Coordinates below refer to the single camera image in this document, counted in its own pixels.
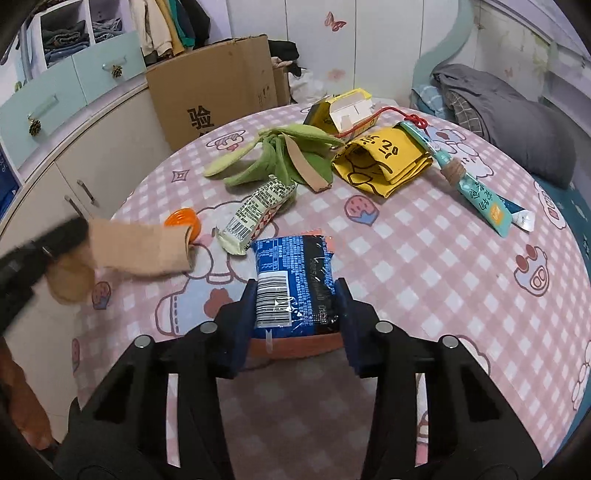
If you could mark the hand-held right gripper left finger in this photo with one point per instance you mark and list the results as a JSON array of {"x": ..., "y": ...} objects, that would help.
[{"x": 242, "y": 332}]

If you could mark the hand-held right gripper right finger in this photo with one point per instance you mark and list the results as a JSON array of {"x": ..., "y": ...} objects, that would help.
[{"x": 350, "y": 332}]

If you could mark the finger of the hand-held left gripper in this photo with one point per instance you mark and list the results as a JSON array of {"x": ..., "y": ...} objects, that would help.
[{"x": 64, "y": 235}]

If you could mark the tan cardboard piece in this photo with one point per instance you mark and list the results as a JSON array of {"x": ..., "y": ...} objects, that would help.
[{"x": 138, "y": 247}]

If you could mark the blue snack packet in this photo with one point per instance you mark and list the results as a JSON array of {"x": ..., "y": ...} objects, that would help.
[{"x": 295, "y": 277}]

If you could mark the yellow white carton box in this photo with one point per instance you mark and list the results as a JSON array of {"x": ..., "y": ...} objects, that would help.
[{"x": 341, "y": 110}]

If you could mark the pink checked tablecloth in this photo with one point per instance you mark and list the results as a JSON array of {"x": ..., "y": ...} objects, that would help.
[{"x": 415, "y": 286}]

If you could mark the pine cone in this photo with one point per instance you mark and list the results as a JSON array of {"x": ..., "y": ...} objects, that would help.
[
  {"x": 35, "y": 127},
  {"x": 117, "y": 71}
]

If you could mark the orange plastic lid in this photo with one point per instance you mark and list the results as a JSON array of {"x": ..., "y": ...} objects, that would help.
[{"x": 178, "y": 219}]

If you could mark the white low cabinet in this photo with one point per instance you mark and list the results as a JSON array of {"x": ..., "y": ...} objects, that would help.
[{"x": 124, "y": 134}]

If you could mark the white green snack wrapper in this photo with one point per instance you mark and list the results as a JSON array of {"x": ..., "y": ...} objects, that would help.
[{"x": 258, "y": 207}]

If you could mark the large mint drawer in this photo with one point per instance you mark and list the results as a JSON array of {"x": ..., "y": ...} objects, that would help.
[{"x": 41, "y": 92}]

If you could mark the yellow cartoon cloth bag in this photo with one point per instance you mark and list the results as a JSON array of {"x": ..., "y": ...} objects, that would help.
[{"x": 374, "y": 157}]

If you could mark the green plush leaf toy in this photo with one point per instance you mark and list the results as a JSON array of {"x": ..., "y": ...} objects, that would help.
[{"x": 286, "y": 157}]

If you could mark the small mint drawer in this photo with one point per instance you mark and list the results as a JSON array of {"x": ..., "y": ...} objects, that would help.
[{"x": 101, "y": 57}]

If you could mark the teal long packet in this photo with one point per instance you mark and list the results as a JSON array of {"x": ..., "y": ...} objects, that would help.
[{"x": 485, "y": 203}]

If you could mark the folded jeans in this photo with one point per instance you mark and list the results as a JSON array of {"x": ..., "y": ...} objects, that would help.
[
  {"x": 107, "y": 28},
  {"x": 64, "y": 41}
]

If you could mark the large cardboard box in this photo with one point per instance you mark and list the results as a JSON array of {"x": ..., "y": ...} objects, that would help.
[{"x": 217, "y": 83}]

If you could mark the lilac stair shelf unit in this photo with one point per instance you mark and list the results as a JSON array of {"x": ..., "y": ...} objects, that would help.
[{"x": 87, "y": 14}]

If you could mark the cream hanging jacket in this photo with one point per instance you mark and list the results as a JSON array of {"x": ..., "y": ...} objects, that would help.
[{"x": 150, "y": 27}]

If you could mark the yellow hanging garment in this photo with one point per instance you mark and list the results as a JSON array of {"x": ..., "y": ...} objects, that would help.
[{"x": 173, "y": 37}]

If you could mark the green hanging garment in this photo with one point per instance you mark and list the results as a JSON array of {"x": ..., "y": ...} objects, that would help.
[{"x": 182, "y": 23}]

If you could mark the teal plaid pillow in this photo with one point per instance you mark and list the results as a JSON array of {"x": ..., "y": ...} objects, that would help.
[{"x": 434, "y": 99}]

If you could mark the white plastic bag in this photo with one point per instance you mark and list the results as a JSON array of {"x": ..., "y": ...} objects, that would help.
[{"x": 309, "y": 87}]

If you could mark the small cardboard box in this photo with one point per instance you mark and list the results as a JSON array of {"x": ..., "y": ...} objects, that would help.
[{"x": 281, "y": 85}]

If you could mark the black hanging coat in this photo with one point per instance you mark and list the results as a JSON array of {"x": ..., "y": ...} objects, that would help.
[{"x": 198, "y": 21}]

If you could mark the teal bed sheet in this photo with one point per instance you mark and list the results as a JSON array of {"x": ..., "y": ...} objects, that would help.
[{"x": 572, "y": 203}]

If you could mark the pale pink butterfly sticker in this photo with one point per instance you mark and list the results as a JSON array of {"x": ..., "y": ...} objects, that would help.
[{"x": 336, "y": 74}]

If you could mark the grey duvet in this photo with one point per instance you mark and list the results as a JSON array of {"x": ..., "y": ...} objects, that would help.
[{"x": 517, "y": 115}]

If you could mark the black garment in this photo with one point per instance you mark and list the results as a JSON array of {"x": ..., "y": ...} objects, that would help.
[{"x": 284, "y": 50}]

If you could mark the white wardrobe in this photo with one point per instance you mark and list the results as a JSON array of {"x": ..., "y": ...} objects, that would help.
[{"x": 392, "y": 41}]

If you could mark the red butterfly sticker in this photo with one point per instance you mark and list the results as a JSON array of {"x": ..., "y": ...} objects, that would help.
[{"x": 334, "y": 21}]

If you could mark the mint bunk bed frame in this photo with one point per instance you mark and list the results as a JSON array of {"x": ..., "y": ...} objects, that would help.
[{"x": 443, "y": 50}]

